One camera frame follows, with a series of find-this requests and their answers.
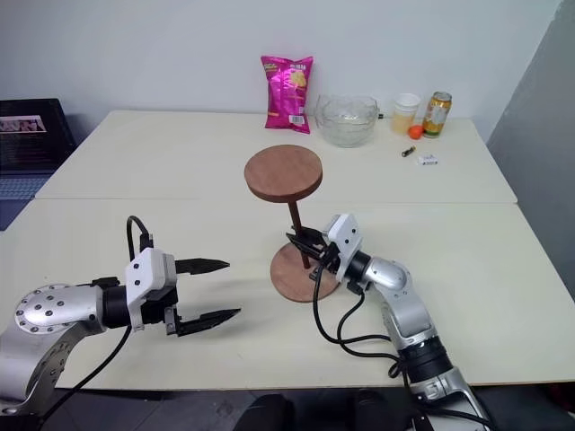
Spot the blue keyboard panel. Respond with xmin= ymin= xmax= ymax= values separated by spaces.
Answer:
xmin=0 ymin=172 xmax=49 ymax=233

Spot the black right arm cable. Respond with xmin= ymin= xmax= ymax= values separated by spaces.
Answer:
xmin=308 ymin=264 xmax=498 ymax=431

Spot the round wooden base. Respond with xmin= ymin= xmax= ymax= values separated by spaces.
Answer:
xmin=270 ymin=242 xmax=341 ymax=303

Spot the pink chip bag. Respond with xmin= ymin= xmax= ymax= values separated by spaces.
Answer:
xmin=260 ymin=54 xmax=314 ymax=136

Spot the yellow green drink can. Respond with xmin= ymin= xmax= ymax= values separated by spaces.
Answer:
xmin=421 ymin=91 xmax=453 ymax=138

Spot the black display screen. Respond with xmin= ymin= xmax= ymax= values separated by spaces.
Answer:
xmin=0 ymin=98 xmax=77 ymax=174

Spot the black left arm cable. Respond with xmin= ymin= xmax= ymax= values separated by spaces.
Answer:
xmin=42 ymin=215 xmax=157 ymax=421

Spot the plastic cup with white lid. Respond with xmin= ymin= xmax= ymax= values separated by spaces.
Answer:
xmin=390 ymin=92 xmax=422 ymax=136

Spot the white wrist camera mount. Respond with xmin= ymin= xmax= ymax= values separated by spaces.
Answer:
xmin=124 ymin=248 xmax=176 ymax=333
xmin=325 ymin=213 xmax=364 ymax=279

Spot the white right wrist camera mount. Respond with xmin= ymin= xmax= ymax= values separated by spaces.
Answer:
xmin=325 ymin=213 xmax=364 ymax=279

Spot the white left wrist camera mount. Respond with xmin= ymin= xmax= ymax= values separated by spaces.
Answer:
xmin=124 ymin=248 xmax=176 ymax=333

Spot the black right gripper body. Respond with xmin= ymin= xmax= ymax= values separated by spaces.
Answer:
xmin=309 ymin=242 xmax=348 ymax=282

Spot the clear glass bowl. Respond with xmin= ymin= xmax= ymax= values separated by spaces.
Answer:
xmin=314 ymin=93 xmax=380 ymax=148

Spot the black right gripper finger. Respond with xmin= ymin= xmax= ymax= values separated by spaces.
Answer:
xmin=285 ymin=232 xmax=328 ymax=260
xmin=292 ymin=226 xmax=328 ymax=246

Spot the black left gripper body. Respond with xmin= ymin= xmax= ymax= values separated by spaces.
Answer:
xmin=139 ymin=280 xmax=183 ymax=338

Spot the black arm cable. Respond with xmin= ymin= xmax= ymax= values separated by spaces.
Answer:
xmin=308 ymin=264 xmax=498 ymax=431
xmin=42 ymin=215 xmax=157 ymax=421

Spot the wooden pole with round disc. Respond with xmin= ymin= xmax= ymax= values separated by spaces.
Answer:
xmin=243 ymin=144 xmax=323 ymax=269

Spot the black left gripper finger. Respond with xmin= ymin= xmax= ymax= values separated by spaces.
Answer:
xmin=172 ymin=308 xmax=243 ymax=339
xmin=173 ymin=257 xmax=232 ymax=276

